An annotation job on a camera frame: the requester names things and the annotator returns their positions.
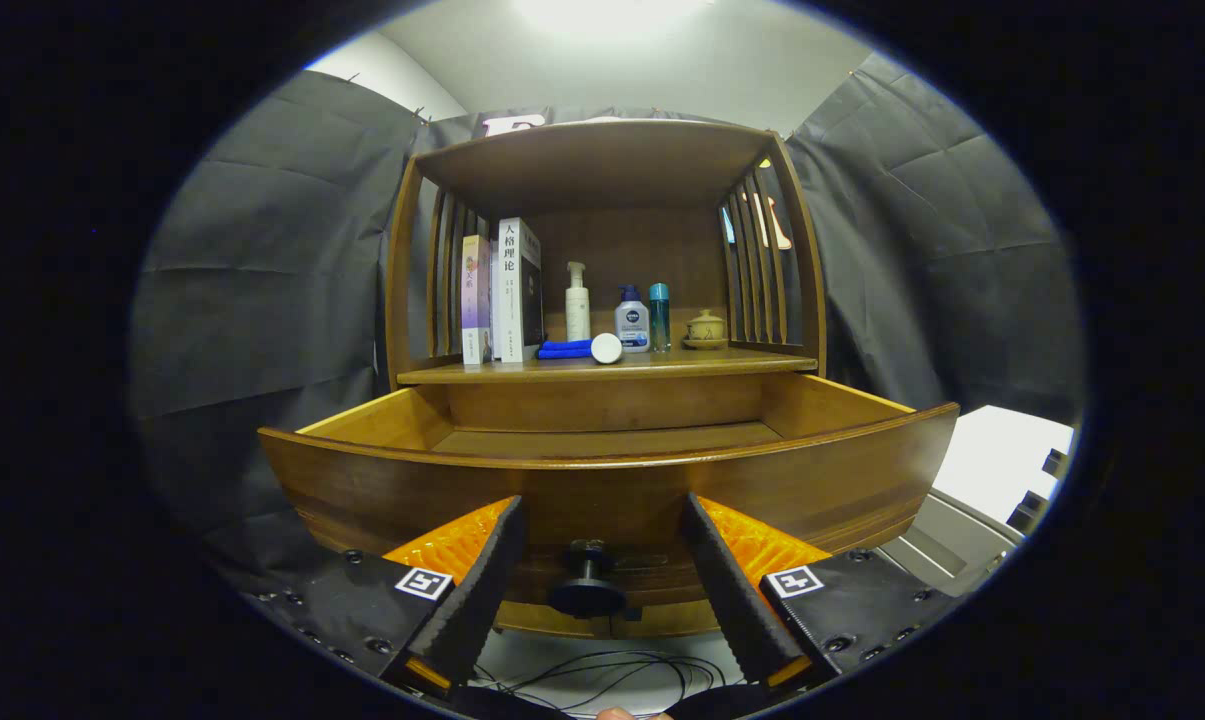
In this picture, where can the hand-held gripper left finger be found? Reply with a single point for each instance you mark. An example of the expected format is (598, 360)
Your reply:
(482, 600)

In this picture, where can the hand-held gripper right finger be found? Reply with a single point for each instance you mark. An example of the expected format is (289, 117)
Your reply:
(732, 600)

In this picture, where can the black drawer knob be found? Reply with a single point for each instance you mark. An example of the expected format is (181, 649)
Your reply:
(587, 598)

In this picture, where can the brown wooden drawer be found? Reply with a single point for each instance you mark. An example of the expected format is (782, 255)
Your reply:
(602, 490)

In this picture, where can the white green cleanser tube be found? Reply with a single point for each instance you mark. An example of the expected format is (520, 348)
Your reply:
(607, 348)

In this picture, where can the brown wooden countertop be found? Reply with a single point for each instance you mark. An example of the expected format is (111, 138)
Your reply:
(662, 363)

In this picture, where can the brown wooden cabinet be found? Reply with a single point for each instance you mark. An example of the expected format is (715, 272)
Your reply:
(602, 160)

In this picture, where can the grey plastic chair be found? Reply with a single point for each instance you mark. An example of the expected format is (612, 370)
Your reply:
(947, 550)

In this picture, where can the blue folded cloth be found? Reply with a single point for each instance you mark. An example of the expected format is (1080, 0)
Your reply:
(562, 350)

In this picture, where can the beige lidded teacup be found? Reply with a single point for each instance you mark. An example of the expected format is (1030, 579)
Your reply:
(705, 328)

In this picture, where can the teal bottle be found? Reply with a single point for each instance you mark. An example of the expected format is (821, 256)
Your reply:
(659, 320)

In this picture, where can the white bottle with blue pump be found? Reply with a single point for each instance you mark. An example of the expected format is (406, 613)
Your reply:
(632, 325)

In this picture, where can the white table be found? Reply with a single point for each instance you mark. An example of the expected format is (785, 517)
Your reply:
(992, 455)

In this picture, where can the purple book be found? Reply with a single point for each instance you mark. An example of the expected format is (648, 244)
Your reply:
(475, 300)

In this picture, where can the white book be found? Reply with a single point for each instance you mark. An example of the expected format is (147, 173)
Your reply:
(507, 300)

